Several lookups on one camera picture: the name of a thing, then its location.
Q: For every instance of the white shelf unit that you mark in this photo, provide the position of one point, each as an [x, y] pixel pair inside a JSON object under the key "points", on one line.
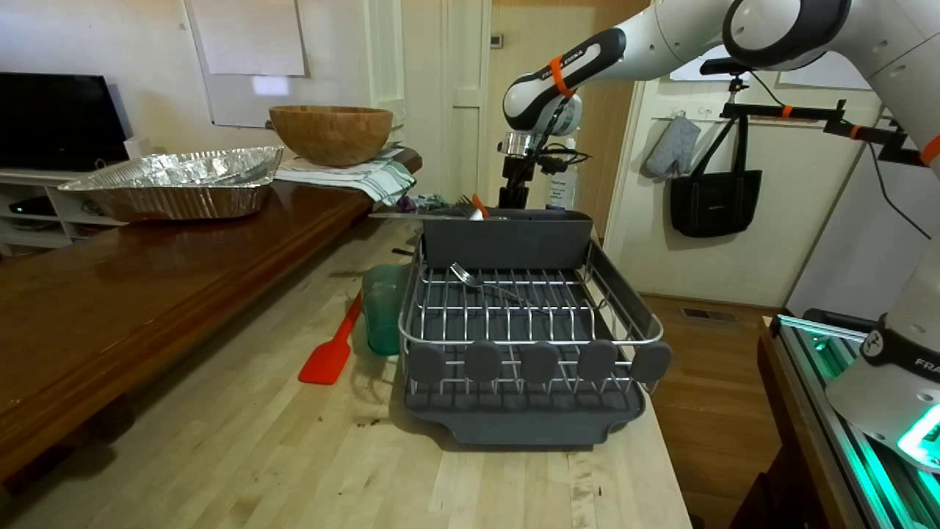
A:
{"points": [[40, 210]]}

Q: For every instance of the brown wooden table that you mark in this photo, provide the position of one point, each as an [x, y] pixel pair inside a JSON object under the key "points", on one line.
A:
{"points": [[147, 282]]}

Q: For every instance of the black tote bag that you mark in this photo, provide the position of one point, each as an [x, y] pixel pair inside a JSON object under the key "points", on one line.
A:
{"points": [[713, 207]]}

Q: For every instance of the aluminium foil tray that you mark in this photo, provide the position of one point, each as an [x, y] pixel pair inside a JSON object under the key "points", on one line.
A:
{"points": [[172, 181]]}

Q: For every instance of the aluminium robot stand frame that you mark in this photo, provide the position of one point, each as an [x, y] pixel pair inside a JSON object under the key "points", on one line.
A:
{"points": [[832, 472]]}

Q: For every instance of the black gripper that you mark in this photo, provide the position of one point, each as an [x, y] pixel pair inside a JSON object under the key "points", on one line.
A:
{"points": [[525, 164]]}

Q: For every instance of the red silicone spatula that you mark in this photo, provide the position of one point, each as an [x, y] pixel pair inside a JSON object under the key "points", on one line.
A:
{"points": [[327, 360]]}

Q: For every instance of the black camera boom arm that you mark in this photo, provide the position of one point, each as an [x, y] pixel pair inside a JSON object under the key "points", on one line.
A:
{"points": [[861, 129]]}

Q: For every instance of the striped dish towel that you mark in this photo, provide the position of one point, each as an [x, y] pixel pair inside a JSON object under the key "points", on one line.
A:
{"points": [[363, 176]]}

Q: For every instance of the silver fork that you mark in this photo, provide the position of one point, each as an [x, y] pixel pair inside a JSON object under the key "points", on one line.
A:
{"points": [[479, 280]]}

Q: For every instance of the green plastic cup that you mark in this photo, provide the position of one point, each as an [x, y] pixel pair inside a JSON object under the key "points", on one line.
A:
{"points": [[382, 313]]}

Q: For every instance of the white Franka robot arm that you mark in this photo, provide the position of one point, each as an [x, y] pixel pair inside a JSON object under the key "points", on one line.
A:
{"points": [[648, 34]]}

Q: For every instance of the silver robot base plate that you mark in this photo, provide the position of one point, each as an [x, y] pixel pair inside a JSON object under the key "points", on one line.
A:
{"points": [[882, 401]]}

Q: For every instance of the black monitor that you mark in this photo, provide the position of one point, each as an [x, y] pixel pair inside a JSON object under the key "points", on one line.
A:
{"points": [[59, 122]]}

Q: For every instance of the grey oven mitt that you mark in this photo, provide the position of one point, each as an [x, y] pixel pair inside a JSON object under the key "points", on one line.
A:
{"points": [[670, 147]]}

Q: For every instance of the grey dish rack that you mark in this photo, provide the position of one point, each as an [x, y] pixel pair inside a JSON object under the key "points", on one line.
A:
{"points": [[529, 392]]}

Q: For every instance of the wooden bowl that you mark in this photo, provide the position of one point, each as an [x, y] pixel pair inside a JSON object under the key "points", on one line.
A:
{"points": [[329, 136]]}

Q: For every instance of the wall whiteboard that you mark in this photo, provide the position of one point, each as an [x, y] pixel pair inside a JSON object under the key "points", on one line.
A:
{"points": [[839, 75]]}

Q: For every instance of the floor vent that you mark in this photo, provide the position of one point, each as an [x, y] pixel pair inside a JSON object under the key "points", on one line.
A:
{"points": [[705, 314]]}

